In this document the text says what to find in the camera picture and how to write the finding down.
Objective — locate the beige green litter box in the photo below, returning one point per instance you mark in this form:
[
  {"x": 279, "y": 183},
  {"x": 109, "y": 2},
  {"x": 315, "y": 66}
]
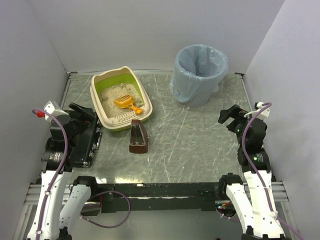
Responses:
[{"x": 113, "y": 77}]

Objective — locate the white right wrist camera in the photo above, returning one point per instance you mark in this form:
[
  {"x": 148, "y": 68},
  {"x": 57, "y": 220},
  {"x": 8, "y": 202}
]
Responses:
[{"x": 262, "y": 111}]

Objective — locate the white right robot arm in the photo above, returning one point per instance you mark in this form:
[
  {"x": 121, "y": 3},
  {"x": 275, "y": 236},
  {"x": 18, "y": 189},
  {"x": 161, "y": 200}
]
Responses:
[{"x": 252, "y": 198}]

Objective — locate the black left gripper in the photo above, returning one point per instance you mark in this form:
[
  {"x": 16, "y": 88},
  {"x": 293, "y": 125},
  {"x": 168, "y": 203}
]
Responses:
[{"x": 83, "y": 116}]

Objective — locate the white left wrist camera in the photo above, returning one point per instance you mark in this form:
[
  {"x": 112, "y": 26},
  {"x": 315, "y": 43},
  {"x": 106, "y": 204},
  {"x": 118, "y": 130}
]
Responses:
[{"x": 52, "y": 108}]

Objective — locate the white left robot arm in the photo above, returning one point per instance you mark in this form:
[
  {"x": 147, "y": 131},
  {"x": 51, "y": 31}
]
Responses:
[{"x": 74, "y": 133}]

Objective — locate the beige cat litter pellets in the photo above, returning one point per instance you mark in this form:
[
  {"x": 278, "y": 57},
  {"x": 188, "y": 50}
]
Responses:
[{"x": 108, "y": 95}]

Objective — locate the aluminium frame rail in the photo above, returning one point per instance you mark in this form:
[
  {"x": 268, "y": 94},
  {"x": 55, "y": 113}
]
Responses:
[{"x": 33, "y": 194}]

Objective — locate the brown wooden metronome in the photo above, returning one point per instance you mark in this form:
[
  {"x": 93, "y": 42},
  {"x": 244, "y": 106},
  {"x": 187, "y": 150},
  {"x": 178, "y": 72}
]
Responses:
[{"x": 139, "y": 140}]

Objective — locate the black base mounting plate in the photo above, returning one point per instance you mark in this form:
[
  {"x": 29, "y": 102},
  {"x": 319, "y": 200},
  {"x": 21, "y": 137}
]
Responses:
[{"x": 202, "y": 196}]

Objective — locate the orange plastic litter scoop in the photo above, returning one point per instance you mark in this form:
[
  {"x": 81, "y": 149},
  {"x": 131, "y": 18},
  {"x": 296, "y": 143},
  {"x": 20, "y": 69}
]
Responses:
[{"x": 127, "y": 102}]

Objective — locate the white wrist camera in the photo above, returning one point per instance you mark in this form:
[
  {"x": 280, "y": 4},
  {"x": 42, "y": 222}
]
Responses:
[
  {"x": 52, "y": 108},
  {"x": 262, "y": 111}
]

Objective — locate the grey bin with blue bag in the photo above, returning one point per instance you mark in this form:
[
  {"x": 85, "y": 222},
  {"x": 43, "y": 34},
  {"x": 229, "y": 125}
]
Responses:
[{"x": 198, "y": 71}]

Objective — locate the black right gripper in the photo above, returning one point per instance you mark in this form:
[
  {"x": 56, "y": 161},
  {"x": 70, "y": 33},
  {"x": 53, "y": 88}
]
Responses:
[{"x": 232, "y": 119}]

